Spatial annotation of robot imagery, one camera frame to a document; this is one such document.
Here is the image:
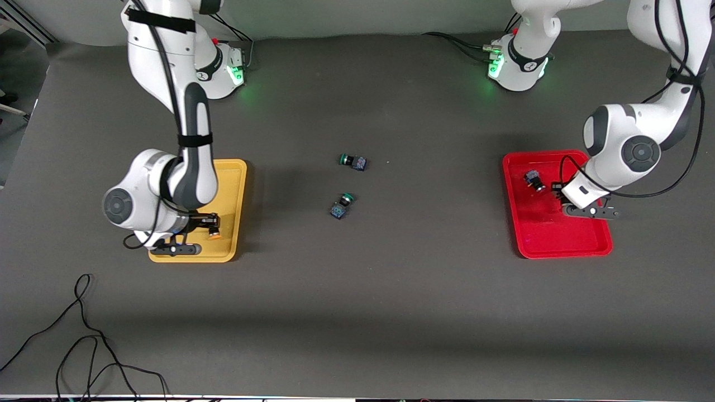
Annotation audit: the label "yellow plastic tray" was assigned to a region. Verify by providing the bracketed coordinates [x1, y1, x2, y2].
[148, 159, 248, 264]

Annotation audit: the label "red plastic tray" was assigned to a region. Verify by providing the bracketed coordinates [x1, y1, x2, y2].
[502, 149, 614, 260]

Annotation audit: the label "thin black loose cable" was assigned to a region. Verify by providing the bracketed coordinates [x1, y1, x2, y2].
[0, 273, 169, 400]

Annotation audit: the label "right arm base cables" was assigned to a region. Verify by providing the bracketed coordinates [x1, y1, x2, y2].
[209, 4, 255, 72]

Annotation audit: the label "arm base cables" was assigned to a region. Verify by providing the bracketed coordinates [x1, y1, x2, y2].
[422, 11, 523, 63]
[209, 4, 255, 72]

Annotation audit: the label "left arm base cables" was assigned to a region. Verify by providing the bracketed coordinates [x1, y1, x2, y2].
[422, 11, 523, 63]

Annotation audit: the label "dark aluminium frame rail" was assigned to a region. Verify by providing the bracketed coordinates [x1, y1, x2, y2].
[0, 11, 59, 45]

